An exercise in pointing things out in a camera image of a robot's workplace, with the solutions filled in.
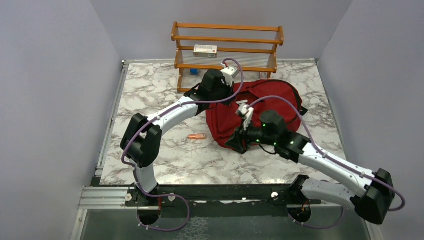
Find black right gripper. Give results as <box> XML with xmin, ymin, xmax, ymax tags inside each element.
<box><xmin>225</xmin><ymin>118</ymin><xmax>277</xmax><ymax>152</ymax></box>

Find red backpack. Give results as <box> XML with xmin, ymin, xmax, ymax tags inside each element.
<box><xmin>205</xmin><ymin>79</ymin><xmax>308</xmax><ymax>148</ymax></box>

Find brown marker pen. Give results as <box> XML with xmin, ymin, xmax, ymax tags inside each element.
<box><xmin>235</xmin><ymin>99</ymin><xmax>248</xmax><ymax>105</ymax></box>

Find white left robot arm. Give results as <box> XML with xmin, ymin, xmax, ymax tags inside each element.
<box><xmin>120</xmin><ymin>66</ymin><xmax>244</xmax><ymax>206</ymax></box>

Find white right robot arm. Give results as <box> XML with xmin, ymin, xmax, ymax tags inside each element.
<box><xmin>225</xmin><ymin>106</ymin><xmax>395</xmax><ymax>225</ymax></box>

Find blue pencil sharpener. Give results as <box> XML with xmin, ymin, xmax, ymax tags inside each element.
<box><xmin>189</xmin><ymin>68</ymin><xmax>199</xmax><ymax>76</ymax></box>

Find white red box on shelf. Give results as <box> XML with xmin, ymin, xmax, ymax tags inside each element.
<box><xmin>193</xmin><ymin>44</ymin><xmax>218</xmax><ymax>59</ymax></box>

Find wooden two-tier shelf rack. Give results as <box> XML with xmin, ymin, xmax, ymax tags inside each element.
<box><xmin>170</xmin><ymin>21</ymin><xmax>285</xmax><ymax>93</ymax></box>

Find small red white eraser box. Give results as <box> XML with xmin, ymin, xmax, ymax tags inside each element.
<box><xmin>259</xmin><ymin>72</ymin><xmax>269</xmax><ymax>80</ymax></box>

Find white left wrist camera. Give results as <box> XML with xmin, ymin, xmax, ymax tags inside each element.
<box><xmin>220</xmin><ymin>66</ymin><xmax>240</xmax><ymax>85</ymax></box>

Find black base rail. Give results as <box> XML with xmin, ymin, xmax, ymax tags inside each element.
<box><xmin>124</xmin><ymin>175</ymin><xmax>321</xmax><ymax>225</ymax></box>

